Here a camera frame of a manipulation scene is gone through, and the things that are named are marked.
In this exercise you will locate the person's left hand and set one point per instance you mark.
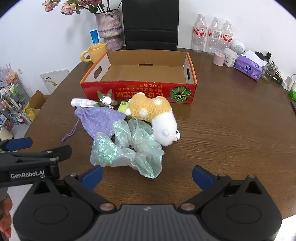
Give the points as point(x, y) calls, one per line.
point(5, 208)

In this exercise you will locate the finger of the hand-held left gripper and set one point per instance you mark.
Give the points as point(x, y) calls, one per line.
point(57, 151)
point(19, 143)

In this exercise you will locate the white panel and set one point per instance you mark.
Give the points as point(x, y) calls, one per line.
point(54, 80)

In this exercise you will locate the cluttered display shelf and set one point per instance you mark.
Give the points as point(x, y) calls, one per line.
point(11, 97)

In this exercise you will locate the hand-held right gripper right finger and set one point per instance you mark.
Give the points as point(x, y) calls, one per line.
point(203, 177)

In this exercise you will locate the artificial rose ornament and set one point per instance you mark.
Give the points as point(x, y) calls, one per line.
point(106, 100)

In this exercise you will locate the purple tissue pack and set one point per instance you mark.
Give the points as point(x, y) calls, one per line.
point(247, 67)

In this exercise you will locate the clear glass cup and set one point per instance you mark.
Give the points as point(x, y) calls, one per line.
point(269, 71)

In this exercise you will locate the pink cylinder container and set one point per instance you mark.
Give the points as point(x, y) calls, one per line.
point(218, 59)

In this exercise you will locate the blue white tube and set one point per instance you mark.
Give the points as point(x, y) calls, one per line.
point(94, 37)

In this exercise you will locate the red cardboard box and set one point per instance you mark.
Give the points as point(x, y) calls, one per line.
point(143, 74)

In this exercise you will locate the orange and white plush toy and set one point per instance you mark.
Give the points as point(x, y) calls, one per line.
point(150, 106)

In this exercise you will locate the white round device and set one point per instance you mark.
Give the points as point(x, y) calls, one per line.
point(238, 46)

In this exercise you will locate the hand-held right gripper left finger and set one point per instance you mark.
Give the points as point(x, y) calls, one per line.
point(93, 175)

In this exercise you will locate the clear plastic bag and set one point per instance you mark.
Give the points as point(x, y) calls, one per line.
point(138, 143)

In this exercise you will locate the beige bin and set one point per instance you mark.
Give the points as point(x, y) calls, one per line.
point(5, 134)

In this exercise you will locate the white wall socket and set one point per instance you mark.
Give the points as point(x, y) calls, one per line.
point(20, 70)

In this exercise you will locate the yellow plastic bag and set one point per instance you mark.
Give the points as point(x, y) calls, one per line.
point(29, 112)

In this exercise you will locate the purple textured vase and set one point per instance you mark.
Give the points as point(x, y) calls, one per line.
point(109, 25)

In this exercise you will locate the green tissue packet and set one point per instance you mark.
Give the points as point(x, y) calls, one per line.
point(122, 106)

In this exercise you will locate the black office chair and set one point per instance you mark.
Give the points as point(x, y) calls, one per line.
point(150, 23)

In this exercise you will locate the clear water bottle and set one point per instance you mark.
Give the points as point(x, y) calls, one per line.
point(214, 37)
point(199, 34)
point(227, 37)

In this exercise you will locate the yellow ceramic mug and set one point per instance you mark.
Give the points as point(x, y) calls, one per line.
point(97, 52)

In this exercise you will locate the white charger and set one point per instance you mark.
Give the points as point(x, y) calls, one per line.
point(290, 82)

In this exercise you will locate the brown wooden desk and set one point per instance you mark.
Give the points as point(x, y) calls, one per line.
point(231, 139)

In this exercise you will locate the small black label box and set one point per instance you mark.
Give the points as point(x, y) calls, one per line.
point(277, 79)

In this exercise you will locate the white spray bottle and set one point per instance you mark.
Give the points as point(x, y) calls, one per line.
point(79, 102)

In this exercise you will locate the brown cardboard carton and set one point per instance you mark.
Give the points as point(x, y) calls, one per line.
point(35, 100)

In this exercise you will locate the black desk gadget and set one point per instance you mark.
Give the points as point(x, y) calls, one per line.
point(263, 56)

